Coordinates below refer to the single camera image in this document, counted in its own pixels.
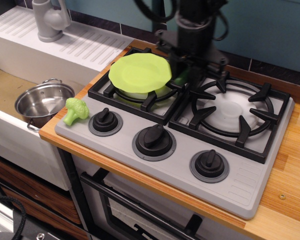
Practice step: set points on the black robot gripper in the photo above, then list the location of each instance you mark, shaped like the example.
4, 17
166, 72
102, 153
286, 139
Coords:
192, 47

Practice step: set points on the dark green toy pickle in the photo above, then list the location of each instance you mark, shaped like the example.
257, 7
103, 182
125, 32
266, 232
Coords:
182, 78

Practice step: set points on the lime green plastic plate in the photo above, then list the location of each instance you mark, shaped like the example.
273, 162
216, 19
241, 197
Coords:
140, 73

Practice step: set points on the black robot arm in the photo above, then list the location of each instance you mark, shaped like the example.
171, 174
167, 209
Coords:
193, 13

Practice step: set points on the light green toy cauliflower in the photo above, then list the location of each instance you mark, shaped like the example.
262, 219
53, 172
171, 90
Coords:
76, 109

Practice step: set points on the stainless steel pot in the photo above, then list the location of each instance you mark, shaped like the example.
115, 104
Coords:
42, 102

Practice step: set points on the white toy sink unit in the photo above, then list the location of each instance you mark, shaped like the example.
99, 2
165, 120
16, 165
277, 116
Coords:
82, 52

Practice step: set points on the black left burner grate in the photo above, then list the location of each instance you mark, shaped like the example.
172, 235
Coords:
157, 106

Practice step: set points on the black middle stove knob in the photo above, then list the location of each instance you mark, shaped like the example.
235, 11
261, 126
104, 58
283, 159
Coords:
154, 143

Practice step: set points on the black stove knob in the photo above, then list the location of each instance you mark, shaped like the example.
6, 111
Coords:
209, 166
105, 123
154, 143

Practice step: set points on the black left stove knob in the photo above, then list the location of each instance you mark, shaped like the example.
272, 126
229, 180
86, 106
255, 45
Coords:
105, 123

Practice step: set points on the black right stove knob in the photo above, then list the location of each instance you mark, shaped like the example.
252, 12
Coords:
209, 166

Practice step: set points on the grey toy stove top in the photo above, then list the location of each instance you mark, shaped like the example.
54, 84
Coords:
240, 193

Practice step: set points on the grey toy faucet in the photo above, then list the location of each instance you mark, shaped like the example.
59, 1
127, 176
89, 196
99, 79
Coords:
50, 22

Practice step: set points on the toy oven door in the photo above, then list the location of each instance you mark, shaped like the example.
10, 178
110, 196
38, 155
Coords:
136, 213

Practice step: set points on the wooden drawer front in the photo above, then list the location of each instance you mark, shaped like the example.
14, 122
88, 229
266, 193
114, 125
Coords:
42, 201

